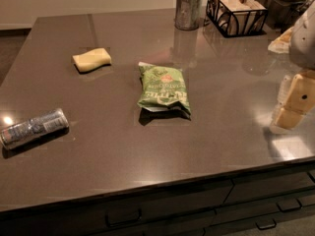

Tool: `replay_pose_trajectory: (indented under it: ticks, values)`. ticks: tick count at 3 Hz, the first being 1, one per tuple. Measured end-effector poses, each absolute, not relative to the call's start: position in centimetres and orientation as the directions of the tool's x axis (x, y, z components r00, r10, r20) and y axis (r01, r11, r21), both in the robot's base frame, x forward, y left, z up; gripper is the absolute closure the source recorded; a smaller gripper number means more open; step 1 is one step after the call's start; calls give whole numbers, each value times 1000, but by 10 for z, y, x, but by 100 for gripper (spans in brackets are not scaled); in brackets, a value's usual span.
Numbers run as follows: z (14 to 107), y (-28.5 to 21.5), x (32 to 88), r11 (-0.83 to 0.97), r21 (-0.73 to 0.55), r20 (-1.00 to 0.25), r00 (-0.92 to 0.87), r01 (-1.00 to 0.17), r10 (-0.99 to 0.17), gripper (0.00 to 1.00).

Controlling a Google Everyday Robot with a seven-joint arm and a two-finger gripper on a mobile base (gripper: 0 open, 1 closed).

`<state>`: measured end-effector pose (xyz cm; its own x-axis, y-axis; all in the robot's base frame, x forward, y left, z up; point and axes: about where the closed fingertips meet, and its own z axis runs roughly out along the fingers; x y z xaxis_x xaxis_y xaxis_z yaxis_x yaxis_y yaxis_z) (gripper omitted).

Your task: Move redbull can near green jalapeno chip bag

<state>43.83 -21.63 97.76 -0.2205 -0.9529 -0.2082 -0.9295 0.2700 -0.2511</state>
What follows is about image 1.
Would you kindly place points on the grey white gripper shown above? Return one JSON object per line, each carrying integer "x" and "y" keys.
{"x": 303, "y": 44}

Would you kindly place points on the silver blue redbull can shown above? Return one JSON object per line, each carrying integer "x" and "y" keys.
{"x": 23, "y": 133}

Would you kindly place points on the yellow snack bag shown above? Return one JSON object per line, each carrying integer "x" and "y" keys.
{"x": 281, "y": 44}

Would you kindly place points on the green jalapeno chip bag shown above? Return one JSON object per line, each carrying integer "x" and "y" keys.
{"x": 163, "y": 89}

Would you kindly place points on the dark container with nuts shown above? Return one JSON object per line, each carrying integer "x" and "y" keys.
{"x": 282, "y": 14}

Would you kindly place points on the metal utensil cup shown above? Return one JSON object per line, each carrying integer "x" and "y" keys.
{"x": 187, "y": 14}

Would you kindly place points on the yellow sponge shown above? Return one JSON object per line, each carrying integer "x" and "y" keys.
{"x": 91, "y": 60}

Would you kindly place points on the black wire napkin basket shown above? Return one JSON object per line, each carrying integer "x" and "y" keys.
{"x": 234, "y": 18}

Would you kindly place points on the black drawer handle right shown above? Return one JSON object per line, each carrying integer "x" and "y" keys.
{"x": 289, "y": 205}

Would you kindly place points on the black drawer handle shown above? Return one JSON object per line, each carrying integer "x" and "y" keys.
{"x": 289, "y": 205}
{"x": 266, "y": 224}
{"x": 123, "y": 217}

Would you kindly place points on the black drawer handle lower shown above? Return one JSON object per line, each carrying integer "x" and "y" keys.
{"x": 266, "y": 224}

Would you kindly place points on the black drawer handle left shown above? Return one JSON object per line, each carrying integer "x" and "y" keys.
{"x": 123, "y": 217}

